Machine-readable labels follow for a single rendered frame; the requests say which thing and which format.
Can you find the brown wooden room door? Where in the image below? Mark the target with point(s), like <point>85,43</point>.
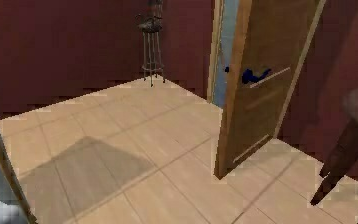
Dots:
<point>253,110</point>

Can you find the dark brown wooden stool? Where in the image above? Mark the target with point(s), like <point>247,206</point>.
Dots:
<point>345,146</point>

